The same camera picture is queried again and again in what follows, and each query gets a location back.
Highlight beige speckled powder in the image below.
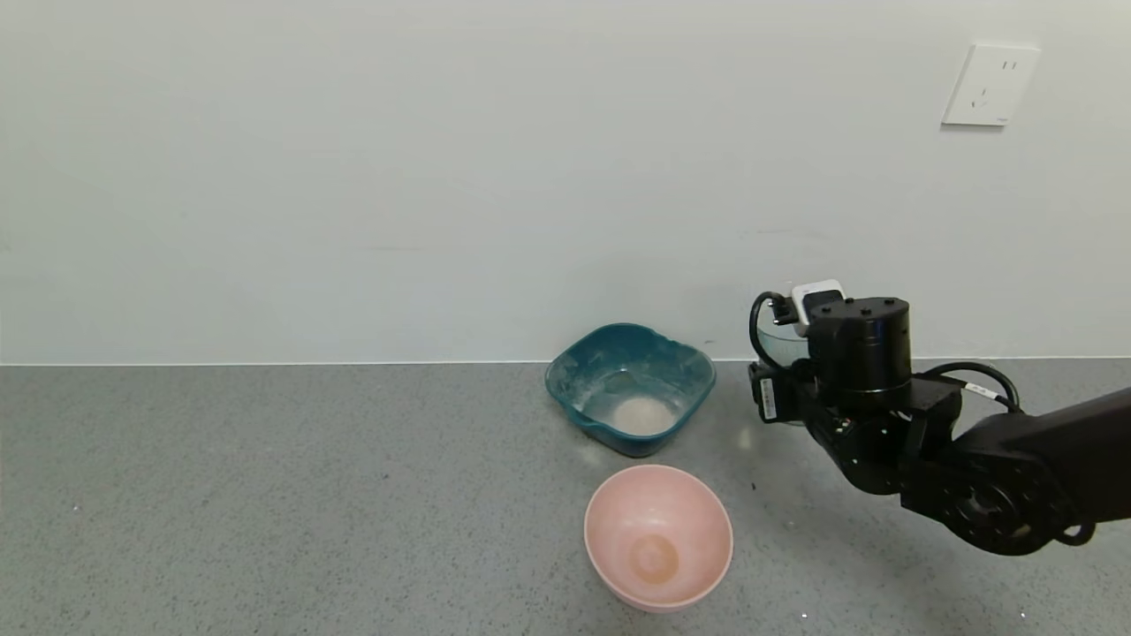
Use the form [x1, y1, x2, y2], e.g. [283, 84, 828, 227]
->
[611, 396, 678, 437]

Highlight clear ribbed plastic cup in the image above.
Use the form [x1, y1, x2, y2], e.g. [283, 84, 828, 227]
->
[755, 316, 814, 428]

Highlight teal square plastic bowl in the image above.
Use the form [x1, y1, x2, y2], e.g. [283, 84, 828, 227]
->
[544, 322, 717, 458]

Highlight pink round bowl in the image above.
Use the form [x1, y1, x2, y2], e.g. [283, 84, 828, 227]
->
[583, 465, 735, 614]

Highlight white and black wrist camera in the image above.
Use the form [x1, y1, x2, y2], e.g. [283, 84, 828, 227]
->
[774, 279, 848, 339]

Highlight black arm cable white tag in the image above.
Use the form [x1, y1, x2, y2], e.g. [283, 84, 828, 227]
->
[915, 360, 1024, 414]

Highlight white wall socket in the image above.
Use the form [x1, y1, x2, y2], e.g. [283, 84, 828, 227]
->
[942, 42, 1043, 127]

